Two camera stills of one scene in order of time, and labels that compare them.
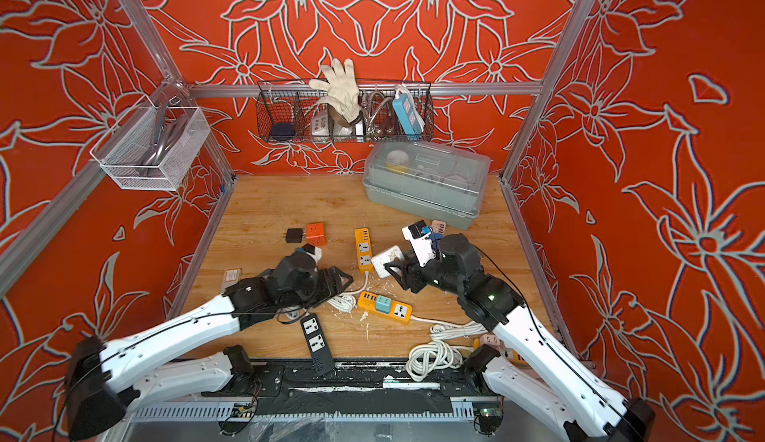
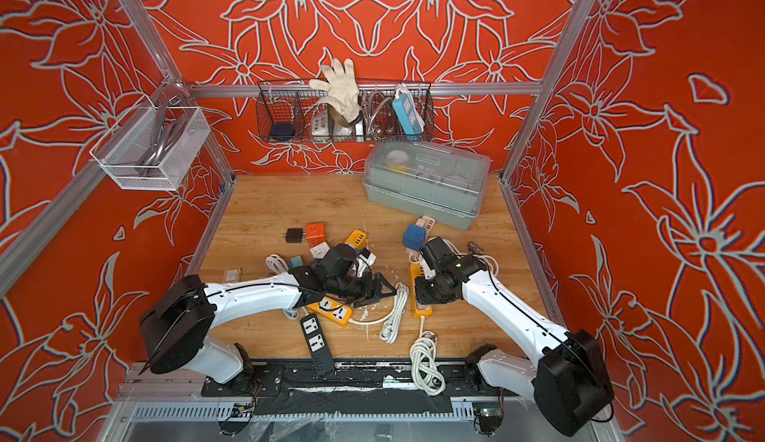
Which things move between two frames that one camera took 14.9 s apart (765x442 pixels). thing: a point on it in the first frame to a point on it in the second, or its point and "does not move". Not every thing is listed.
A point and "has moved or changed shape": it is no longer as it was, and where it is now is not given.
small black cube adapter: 294,235 does not move
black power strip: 320,347 does not move
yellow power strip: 398,310 has moved or changed shape
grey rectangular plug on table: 231,277 does not move
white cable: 347,302 has moved or changed shape
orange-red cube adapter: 316,233 does not move
